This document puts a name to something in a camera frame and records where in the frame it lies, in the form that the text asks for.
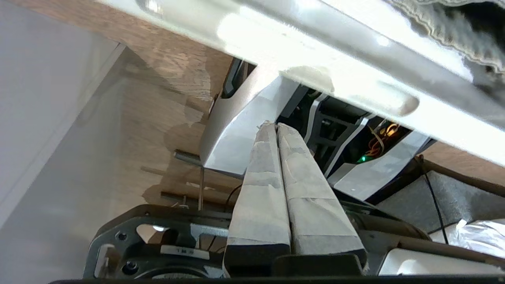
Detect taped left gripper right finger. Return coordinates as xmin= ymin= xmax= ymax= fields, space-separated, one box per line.
xmin=277 ymin=123 xmax=367 ymax=269

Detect thin black cable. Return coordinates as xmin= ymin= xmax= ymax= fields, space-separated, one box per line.
xmin=417 ymin=155 xmax=451 ymax=246

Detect faded grey denim shorts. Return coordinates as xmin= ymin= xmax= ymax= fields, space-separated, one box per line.
xmin=389 ymin=0 xmax=505 ymax=85

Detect glossy white drawer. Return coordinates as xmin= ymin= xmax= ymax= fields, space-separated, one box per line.
xmin=93 ymin=0 xmax=505 ymax=168

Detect crumpled clear plastic bag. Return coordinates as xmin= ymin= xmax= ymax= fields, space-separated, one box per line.
xmin=429 ymin=218 xmax=505 ymax=259

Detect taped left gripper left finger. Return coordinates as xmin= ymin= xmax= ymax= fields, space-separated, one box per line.
xmin=224 ymin=120 xmax=292 ymax=277

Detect silver black robot base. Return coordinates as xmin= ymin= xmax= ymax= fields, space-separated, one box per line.
xmin=83 ymin=57 xmax=434 ymax=278

